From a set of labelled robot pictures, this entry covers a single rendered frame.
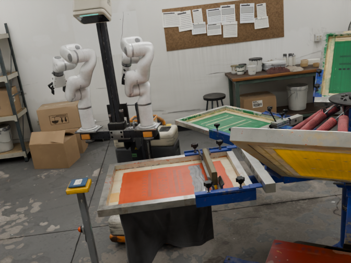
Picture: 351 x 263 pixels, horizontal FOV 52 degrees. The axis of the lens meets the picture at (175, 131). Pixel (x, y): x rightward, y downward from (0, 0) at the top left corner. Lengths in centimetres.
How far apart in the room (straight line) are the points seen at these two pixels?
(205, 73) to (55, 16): 239
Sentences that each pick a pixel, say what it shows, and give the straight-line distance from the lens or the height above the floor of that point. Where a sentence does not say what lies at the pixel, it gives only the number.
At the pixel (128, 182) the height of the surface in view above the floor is 95.
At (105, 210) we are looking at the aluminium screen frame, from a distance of 184.
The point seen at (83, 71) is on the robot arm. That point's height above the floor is 156.
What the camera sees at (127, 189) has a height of 95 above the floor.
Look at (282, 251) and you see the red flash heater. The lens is 126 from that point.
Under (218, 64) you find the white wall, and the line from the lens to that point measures 582.
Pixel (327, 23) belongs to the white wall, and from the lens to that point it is 630.
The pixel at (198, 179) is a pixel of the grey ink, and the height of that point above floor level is 96.
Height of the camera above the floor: 186
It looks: 18 degrees down
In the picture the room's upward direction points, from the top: 7 degrees counter-clockwise
